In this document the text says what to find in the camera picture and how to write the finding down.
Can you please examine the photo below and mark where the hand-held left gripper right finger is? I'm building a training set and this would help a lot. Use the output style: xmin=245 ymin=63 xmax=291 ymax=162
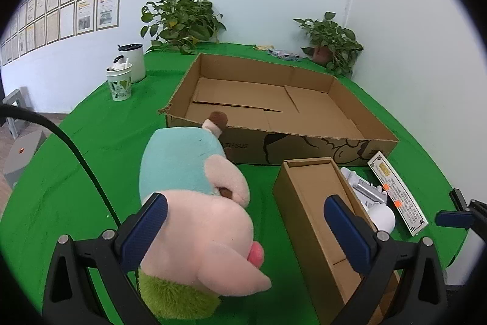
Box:
xmin=323 ymin=195 xmax=448 ymax=325

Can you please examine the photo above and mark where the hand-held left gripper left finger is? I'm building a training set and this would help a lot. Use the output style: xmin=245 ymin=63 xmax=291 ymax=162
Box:
xmin=42 ymin=192 xmax=169 ymax=325

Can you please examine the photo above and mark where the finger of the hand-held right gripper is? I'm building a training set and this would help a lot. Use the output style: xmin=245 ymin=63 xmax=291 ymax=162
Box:
xmin=450 ymin=188 xmax=466 ymax=212
xmin=435 ymin=199 xmax=487 ymax=234

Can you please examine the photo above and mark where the white handheld device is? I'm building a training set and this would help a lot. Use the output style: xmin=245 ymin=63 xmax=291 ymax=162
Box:
xmin=369 ymin=204 xmax=397 ymax=234

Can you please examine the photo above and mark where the white folding phone stand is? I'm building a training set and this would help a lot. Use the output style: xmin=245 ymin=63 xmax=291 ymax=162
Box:
xmin=340 ymin=167 xmax=389 ymax=212

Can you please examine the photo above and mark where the small narrow cardboard box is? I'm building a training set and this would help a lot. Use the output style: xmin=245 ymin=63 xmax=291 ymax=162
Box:
xmin=272 ymin=157 xmax=400 ymax=325

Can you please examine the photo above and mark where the white labelled box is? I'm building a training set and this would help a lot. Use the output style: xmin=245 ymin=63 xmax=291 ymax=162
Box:
xmin=367 ymin=153 xmax=429 ymax=237

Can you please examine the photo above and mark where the pink and teal plush toy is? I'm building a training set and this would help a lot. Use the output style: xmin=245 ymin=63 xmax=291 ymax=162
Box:
xmin=138 ymin=111 xmax=273 ymax=320

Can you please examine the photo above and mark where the large cardboard box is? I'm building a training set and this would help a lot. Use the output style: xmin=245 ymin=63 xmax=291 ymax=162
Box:
xmin=158 ymin=53 xmax=399 ymax=166

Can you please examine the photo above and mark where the green tablecloth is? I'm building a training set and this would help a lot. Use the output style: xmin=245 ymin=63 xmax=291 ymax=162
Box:
xmin=0 ymin=42 xmax=472 ymax=325

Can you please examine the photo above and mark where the grey box with orange dot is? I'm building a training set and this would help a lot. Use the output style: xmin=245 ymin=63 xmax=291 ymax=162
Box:
xmin=4 ymin=130 xmax=48 ymax=189

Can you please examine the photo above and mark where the green patterned paper cup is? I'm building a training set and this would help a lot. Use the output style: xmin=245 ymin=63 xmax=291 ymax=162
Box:
xmin=106 ymin=56 xmax=134 ymax=102

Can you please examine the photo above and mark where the white canister with black lid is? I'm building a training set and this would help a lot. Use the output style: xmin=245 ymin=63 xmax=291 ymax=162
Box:
xmin=117 ymin=43 xmax=147 ymax=84

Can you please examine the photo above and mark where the patterned tissue pack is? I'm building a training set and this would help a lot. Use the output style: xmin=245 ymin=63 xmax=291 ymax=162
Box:
xmin=266 ymin=48 xmax=302 ymax=62

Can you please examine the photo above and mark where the small plant in brown pot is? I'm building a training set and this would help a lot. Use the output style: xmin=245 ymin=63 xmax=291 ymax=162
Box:
xmin=293 ymin=12 xmax=364 ymax=78

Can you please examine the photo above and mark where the large leafy potted plant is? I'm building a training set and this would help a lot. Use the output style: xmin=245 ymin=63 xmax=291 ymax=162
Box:
xmin=140 ymin=0 xmax=227 ymax=55

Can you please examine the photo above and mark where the black cable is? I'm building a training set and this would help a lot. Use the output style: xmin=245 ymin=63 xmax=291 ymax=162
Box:
xmin=0 ymin=104 xmax=123 ymax=230

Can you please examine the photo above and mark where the grey metal frame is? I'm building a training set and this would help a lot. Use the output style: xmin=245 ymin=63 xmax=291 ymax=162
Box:
xmin=0 ymin=87 xmax=32 ymax=140

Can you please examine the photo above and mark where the group of framed wall documents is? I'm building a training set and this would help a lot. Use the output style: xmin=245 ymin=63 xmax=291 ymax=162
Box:
xmin=0 ymin=0 xmax=128 ymax=67

